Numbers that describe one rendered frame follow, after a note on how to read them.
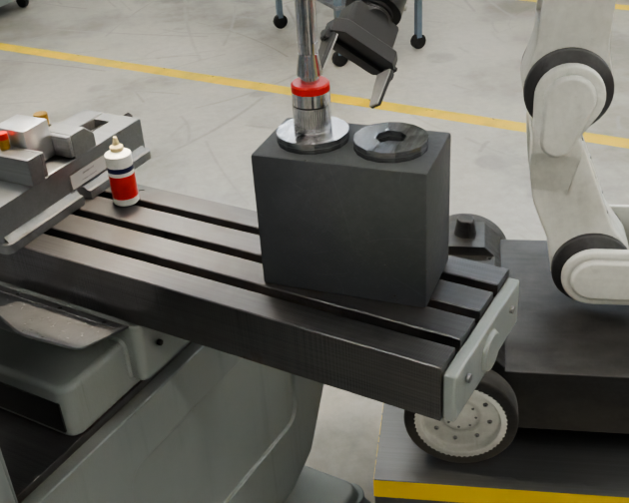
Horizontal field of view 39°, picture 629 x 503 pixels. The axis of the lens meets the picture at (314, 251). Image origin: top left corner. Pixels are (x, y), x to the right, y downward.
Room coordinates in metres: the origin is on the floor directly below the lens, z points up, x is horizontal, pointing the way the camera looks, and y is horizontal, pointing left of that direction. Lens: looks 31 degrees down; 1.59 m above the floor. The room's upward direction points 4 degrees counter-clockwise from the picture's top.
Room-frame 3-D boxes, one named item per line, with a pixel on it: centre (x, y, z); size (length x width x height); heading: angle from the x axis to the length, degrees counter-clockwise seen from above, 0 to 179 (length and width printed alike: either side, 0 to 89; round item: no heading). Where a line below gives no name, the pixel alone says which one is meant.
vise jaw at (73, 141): (1.32, 0.40, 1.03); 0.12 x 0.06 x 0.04; 61
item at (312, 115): (1.02, -0.01, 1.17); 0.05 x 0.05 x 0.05
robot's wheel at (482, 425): (1.20, -0.24, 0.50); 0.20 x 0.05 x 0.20; 79
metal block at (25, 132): (1.27, 0.43, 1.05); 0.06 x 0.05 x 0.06; 61
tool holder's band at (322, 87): (1.02, -0.01, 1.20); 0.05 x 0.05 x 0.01
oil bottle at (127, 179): (1.25, 0.29, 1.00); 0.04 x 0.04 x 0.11
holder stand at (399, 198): (1.00, -0.05, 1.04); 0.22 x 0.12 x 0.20; 67
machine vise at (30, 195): (1.30, 0.41, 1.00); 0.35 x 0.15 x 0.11; 151
